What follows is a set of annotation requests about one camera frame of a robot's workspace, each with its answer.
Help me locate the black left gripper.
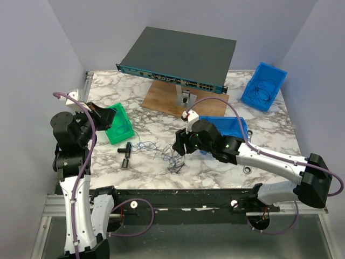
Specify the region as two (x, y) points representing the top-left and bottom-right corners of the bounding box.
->
(76, 101), (118, 146)

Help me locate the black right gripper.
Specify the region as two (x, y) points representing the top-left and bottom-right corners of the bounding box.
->
(171, 126), (213, 156)

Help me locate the light blue thin cable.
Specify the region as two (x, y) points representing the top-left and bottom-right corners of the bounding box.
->
(112, 107), (130, 135)
(132, 129), (178, 167)

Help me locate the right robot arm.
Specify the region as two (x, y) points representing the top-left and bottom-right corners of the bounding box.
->
(173, 119), (333, 212)

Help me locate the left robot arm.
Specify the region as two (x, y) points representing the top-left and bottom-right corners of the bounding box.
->
(50, 102), (120, 258)

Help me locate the green plastic bin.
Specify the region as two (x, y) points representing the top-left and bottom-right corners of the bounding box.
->
(106, 103), (134, 145)

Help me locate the black T-shaped tool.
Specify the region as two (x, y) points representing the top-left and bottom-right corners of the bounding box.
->
(117, 142), (132, 159)

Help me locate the small metal cylinder socket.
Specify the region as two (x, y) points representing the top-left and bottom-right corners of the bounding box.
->
(121, 158), (129, 169)

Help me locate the near blue plastic bin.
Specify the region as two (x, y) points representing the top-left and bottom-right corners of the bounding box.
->
(198, 116), (248, 139)

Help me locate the blue plastic bin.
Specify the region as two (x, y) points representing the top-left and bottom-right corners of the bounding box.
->
(198, 116), (248, 139)
(240, 62), (287, 112)

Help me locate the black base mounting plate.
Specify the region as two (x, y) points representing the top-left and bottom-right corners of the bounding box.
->
(87, 188), (280, 226)

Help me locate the silver ratchet wrench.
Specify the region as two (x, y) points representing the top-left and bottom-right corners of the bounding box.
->
(243, 129), (253, 174)

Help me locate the far blue plastic bin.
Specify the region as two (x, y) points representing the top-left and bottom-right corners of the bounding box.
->
(240, 62), (287, 112)

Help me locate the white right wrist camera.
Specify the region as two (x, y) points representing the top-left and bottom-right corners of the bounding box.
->
(181, 109), (199, 134)

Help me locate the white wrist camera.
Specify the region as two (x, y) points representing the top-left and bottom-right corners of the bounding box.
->
(65, 88), (88, 112)
(181, 109), (199, 134)

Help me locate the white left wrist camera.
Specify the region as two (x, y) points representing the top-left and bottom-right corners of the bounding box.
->
(65, 88), (88, 112)

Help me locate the grey metal bracket fixture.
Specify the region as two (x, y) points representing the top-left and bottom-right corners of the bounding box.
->
(175, 85), (197, 108)

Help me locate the grey network switch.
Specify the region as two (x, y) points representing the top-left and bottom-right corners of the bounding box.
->
(116, 26), (236, 94)

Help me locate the aluminium frame rail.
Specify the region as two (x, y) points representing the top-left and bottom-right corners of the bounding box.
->
(29, 70), (331, 259)

